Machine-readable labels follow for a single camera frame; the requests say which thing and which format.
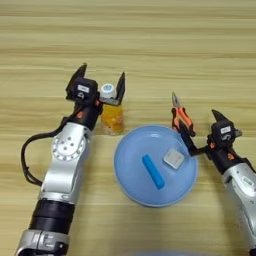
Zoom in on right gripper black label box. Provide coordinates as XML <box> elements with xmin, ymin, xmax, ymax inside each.
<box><xmin>211</xmin><ymin>120</ymin><xmax>236</xmax><ymax>145</ymax></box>

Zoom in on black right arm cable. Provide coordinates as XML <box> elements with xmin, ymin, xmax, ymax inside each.
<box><xmin>244</xmin><ymin>158</ymin><xmax>256</xmax><ymax>174</ymax></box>

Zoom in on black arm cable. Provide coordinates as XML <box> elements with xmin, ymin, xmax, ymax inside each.
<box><xmin>244</xmin><ymin>158</ymin><xmax>256</xmax><ymax>174</ymax></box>
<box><xmin>20</xmin><ymin>116</ymin><xmax>69</xmax><ymax>187</ymax></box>

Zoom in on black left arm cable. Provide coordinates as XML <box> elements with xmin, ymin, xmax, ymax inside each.
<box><xmin>20</xmin><ymin>116</ymin><xmax>69</xmax><ymax>187</ymax></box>

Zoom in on orange juice bottle white cap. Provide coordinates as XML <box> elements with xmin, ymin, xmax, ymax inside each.
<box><xmin>99</xmin><ymin>83</ymin><xmax>125</xmax><ymax>137</ymax></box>

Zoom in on blue rectangular bar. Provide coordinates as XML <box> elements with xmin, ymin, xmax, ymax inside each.
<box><xmin>141</xmin><ymin>153</ymin><xmax>166</xmax><ymax>190</ymax></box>

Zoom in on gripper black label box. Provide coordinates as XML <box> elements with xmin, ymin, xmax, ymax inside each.
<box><xmin>71</xmin><ymin>77</ymin><xmax>100</xmax><ymax>103</ymax></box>
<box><xmin>211</xmin><ymin>120</ymin><xmax>236</xmax><ymax>145</ymax></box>

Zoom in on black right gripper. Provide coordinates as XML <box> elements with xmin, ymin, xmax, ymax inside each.
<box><xmin>179</xmin><ymin>109</ymin><xmax>249</xmax><ymax>174</ymax></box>

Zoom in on small silver square block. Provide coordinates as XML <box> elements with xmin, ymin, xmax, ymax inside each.
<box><xmin>162</xmin><ymin>147</ymin><xmax>185</xmax><ymax>170</ymax></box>

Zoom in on orange black handled pliers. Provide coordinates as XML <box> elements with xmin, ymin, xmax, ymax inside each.
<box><xmin>170</xmin><ymin>92</ymin><xmax>197</xmax><ymax>138</ymax></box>

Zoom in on round blue plate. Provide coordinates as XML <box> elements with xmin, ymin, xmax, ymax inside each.
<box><xmin>113</xmin><ymin>124</ymin><xmax>199</xmax><ymax>208</ymax></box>

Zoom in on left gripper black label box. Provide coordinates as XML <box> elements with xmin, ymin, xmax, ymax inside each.
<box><xmin>71</xmin><ymin>77</ymin><xmax>100</xmax><ymax>103</ymax></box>

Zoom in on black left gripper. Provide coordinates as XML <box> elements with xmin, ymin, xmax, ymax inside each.
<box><xmin>65</xmin><ymin>63</ymin><xmax>126</xmax><ymax>131</ymax></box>

